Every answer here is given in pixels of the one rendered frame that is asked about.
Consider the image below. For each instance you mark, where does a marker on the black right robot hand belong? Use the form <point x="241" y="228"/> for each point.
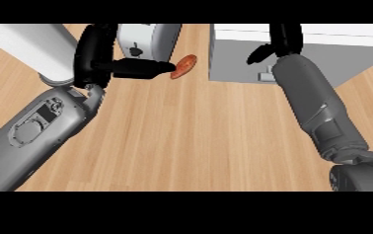
<point x="286" y="40"/>

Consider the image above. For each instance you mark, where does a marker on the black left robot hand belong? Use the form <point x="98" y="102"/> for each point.
<point x="95" y="60"/>

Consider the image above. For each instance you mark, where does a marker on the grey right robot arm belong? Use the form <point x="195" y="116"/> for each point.
<point x="320" y="113"/>

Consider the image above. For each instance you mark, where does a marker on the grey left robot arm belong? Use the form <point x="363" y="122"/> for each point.
<point x="42" y="129"/>

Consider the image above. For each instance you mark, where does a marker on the white drawer cabinet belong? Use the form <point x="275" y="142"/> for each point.
<point x="316" y="34"/>

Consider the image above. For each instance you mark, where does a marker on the orange-red can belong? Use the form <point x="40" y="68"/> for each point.
<point x="185" y="66"/>

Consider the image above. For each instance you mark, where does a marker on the white toaster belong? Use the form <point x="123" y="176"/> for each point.
<point x="146" y="43"/>

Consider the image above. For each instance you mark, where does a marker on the white rounded appliance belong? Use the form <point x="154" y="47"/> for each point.
<point x="34" y="52"/>

